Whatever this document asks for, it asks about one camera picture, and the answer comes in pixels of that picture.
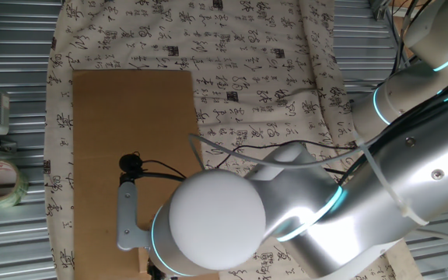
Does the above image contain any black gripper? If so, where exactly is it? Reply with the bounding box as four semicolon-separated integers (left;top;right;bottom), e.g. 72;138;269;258
145;263;167;280

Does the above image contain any light wooden block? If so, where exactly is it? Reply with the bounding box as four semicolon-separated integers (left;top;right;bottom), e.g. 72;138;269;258
138;247;151;274

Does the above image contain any brown cardboard sheet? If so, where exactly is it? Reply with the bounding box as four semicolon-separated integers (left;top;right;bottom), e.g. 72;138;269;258
72;69;221;280

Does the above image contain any cream calligraphy print cloth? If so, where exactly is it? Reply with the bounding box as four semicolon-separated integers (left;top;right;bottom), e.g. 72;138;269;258
43;0;424;280

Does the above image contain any white zip tie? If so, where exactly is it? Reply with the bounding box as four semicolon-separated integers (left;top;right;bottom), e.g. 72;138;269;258
353;129;429;227

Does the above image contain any silver camera bracket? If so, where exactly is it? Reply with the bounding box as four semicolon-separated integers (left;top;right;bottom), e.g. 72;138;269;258
115;181;153;252

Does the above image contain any black camera cable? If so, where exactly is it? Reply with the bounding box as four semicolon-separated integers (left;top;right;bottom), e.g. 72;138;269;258
119;170;187;186

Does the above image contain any thin black cable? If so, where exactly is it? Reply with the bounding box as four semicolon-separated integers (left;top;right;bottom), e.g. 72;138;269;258
142;159;187;180

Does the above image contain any round black camera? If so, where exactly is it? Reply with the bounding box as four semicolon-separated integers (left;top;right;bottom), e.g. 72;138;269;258
117;152;145;174

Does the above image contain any long black cable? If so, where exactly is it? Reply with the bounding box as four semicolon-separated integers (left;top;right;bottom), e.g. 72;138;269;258
215;139;360;170

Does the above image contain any grey base hose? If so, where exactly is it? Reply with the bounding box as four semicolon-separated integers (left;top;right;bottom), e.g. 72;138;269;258
413;228;448;254

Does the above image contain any black base cable loop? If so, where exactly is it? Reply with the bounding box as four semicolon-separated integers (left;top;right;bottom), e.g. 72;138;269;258
374;0;436;75

